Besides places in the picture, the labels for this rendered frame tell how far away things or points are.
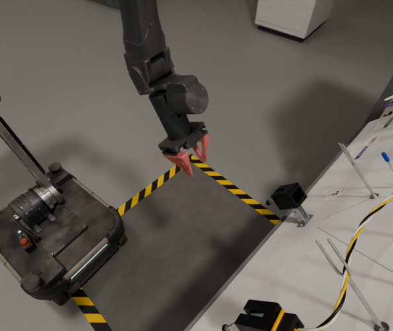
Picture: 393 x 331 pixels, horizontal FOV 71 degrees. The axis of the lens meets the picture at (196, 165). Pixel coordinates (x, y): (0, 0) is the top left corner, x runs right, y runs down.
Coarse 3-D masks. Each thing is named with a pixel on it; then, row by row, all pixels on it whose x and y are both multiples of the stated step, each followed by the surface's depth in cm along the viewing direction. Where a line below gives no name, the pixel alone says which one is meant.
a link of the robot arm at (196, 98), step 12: (132, 72) 52; (144, 84) 52; (156, 84) 54; (168, 84) 51; (180, 84) 49; (192, 84) 50; (168, 96) 53; (180, 96) 50; (192, 96) 50; (204, 96) 52; (180, 108) 52; (192, 108) 50; (204, 108) 52
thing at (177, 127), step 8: (160, 120) 59; (168, 120) 57; (176, 120) 57; (184, 120) 58; (168, 128) 59; (176, 128) 58; (184, 128) 59; (192, 128) 62; (200, 128) 61; (168, 136) 61; (176, 136) 59; (184, 136) 59; (160, 144) 61; (168, 144) 60; (176, 144) 58
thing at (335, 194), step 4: (344, 188) 70; (332, 192) 72; (336, 192) 71; (340, 192) 70; (328, 196) 72; (332, 196) 71; (336, 196) 69; (340, 196) 68; (324, 200) 71; (328, 200) 70
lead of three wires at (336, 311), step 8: (344, 272) 33; (344, 280) 33; (344, 288) 32; (344, 296) 32; (336, 304) 31; (336, 312) 31; (328, 320) 31; (304, 328) 32; (312, 328) 32; (320, 328) 31
